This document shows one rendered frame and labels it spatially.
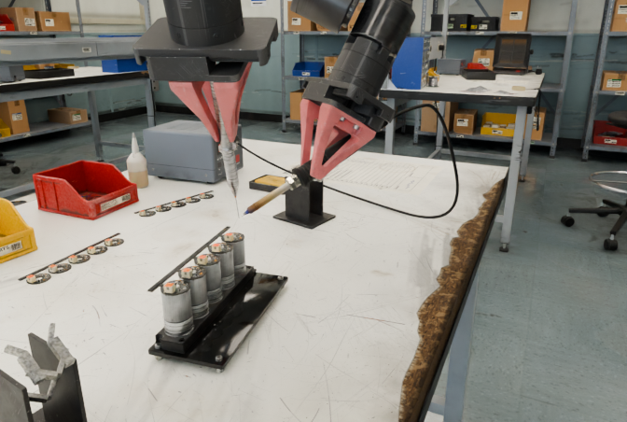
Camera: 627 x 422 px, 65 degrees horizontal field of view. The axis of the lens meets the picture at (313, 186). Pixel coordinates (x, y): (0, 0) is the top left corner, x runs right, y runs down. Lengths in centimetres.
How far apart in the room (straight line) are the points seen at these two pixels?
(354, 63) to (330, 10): 6
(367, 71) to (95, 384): 38
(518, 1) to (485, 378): 341
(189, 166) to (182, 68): 55
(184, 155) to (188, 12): 58
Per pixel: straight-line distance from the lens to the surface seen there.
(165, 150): 96
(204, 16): 38
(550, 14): 497
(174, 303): 44
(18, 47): 312
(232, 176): 47
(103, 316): 55
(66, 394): 39
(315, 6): 54
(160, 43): 40
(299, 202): 72
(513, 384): 172
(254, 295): 52
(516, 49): 351
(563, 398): 172
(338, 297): 54
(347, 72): 53
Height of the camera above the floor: 102
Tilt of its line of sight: 18 degrees down
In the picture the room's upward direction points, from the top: straight up
